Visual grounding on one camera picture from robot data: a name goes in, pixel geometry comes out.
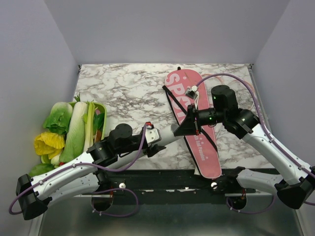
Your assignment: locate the white napa cabbage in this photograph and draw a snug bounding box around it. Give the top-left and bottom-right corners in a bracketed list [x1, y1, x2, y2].
[59, 102, 87, 163]

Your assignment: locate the green vegetable basket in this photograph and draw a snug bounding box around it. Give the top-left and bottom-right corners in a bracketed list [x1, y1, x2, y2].
[34, 101, 107, 166]

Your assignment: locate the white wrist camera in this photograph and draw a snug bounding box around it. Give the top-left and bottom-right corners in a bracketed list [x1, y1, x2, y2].
[145, 128, 161, 144]
[185, 85, 198, 99]

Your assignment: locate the celery stalk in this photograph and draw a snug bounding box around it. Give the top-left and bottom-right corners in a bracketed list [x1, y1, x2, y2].
[83, 102, 95, 152]

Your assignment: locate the pink racket bag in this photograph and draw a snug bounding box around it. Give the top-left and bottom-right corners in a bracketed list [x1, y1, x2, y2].
[164, 68, 222, 179]

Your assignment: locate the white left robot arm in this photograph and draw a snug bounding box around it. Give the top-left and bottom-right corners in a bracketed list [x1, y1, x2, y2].
[15, 122, 176, 220]

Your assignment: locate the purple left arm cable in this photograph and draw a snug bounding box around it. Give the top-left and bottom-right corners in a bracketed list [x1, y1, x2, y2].
[9, 122, 155, 216]

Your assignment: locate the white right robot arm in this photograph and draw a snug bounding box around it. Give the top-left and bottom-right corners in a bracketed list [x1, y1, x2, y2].
[174, 85, 315, 209]

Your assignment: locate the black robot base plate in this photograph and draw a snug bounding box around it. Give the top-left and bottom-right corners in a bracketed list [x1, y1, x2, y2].
[81, 168, 261, 205]

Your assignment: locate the dark green leaf vegetable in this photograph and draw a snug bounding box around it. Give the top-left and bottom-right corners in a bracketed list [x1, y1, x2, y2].
[93, 113, 105, 134]

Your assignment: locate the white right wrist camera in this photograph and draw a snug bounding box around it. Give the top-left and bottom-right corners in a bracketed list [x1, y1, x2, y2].
[185, 85, 198, 99]

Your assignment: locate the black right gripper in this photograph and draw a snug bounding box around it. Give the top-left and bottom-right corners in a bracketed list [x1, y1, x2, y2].
[174, 104, 226, 136]

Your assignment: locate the green lettuce head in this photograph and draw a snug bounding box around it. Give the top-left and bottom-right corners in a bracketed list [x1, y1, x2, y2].
[43, 102, 73, 135]

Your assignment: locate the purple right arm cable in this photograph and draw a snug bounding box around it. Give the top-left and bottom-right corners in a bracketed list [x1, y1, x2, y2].
[194, 73, 315, 206]

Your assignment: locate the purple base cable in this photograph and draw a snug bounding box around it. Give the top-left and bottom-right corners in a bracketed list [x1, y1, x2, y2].
[91, 187, 139, 218]
[226, 194, 276, 214]

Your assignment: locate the green leaf at front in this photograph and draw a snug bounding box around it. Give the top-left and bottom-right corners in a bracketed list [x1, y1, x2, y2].
[29, 163, 55, 177]

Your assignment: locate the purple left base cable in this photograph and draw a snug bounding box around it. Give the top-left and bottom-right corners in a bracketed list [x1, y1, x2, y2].
[91, 187, 139, 218]

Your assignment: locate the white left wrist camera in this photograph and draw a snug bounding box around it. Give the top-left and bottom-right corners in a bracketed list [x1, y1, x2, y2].
[145, 128, 161, 144]

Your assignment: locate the white shuttlecock tube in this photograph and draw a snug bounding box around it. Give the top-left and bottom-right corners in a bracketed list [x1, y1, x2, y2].
[107, 124, 181, 169]

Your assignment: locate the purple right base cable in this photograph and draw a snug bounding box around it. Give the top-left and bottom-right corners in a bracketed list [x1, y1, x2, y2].
[226, 194, 276, 214]

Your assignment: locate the yellow lettuce head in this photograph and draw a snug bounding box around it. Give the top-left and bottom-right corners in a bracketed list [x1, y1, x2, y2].
[34, 131, 65, 160]

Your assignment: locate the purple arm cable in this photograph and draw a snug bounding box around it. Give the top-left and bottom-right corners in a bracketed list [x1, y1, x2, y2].
[9, 122, 155, 216]
[194, 73, 315, 206]

